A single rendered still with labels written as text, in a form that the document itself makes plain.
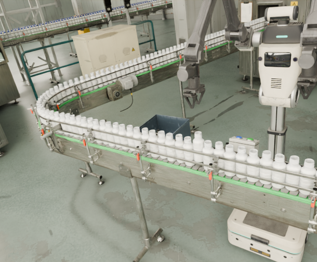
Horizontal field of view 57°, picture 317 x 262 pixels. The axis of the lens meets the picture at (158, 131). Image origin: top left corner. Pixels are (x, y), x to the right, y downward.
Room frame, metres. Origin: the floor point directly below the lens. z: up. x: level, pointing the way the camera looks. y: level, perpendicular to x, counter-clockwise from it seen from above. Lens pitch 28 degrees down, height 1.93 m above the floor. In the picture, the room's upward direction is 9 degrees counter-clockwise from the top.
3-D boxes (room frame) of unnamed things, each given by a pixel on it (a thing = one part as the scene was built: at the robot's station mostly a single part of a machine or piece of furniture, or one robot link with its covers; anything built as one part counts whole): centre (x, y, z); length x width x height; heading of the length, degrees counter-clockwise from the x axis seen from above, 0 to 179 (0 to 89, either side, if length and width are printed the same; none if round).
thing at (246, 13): (5.04, -1.74, 1.22); 0.23 x 0.04 x 0.32; 34
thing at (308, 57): (1.10, -0.63, 1.60); 0.12 x 0.09 x 0.12; 142
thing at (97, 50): (5.90, 0.73, 0.59); 1.10 x 0.62 x 1.18; 124
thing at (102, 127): (1.73, 0.35, 1.08); 0.06 x 0.06 x 0.17
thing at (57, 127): (1.95, 0.77, 0.96); 0.23 x 0.10 x 0.27; 142
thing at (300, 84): (1.11, -0.64, 1.44); 0.07 x 0.07 x 0.09; 52
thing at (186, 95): (1.29, -0.19, 1.40); 0.07 x 0.07 x 0.09; 52
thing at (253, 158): (1.12, -0.42, 1.08); 0.06 x 0.06 x 0.17
